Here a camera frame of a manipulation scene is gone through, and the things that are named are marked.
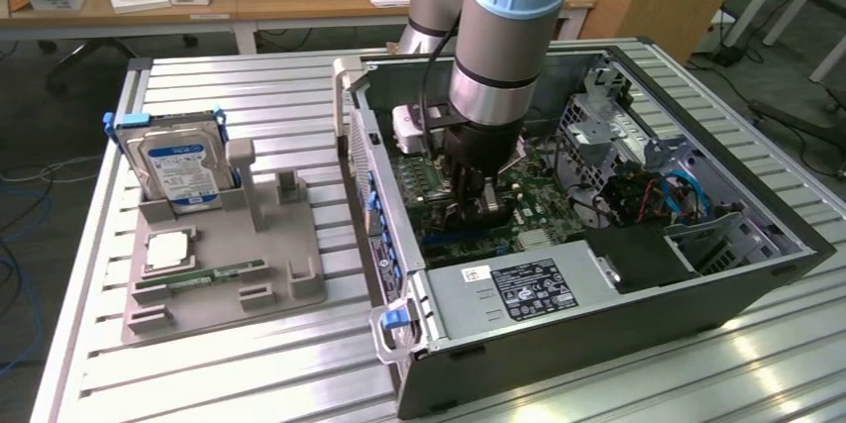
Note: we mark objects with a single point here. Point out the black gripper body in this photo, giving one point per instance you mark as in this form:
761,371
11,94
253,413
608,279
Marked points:
482,145

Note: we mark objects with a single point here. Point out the green graphics card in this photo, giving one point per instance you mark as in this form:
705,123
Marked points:
489,220

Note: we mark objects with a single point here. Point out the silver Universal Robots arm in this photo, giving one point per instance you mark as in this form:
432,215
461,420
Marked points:
502,46

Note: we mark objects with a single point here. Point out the green motherboard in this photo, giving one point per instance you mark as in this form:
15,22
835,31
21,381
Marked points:
549,195

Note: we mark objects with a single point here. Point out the metal disk bay cage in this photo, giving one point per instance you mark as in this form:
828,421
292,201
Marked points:
596,136

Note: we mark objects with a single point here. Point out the grey power supply unit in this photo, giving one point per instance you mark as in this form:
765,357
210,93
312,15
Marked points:
464,304

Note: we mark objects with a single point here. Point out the black open PC case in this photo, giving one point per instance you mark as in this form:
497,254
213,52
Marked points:
596,358

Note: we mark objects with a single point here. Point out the green RAM stick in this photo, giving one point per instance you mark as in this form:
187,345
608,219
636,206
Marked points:
225,273

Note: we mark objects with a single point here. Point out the grey parts rack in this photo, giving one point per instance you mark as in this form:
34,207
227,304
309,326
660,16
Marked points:
218,304

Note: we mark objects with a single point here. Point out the hard disk with blue label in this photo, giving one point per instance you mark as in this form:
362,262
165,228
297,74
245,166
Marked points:
166,165

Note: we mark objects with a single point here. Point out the silver CPU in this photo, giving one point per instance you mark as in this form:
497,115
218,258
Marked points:
169,252

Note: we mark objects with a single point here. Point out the black floor stand base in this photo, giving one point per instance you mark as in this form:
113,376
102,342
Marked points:
800,118

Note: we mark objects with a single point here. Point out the black chair base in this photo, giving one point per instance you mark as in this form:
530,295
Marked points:
86,54

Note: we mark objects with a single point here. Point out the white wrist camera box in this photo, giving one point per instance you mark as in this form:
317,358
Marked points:
413,128

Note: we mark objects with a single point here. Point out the grey hinged disk bay bracket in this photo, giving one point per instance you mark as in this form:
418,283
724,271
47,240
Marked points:
721,240

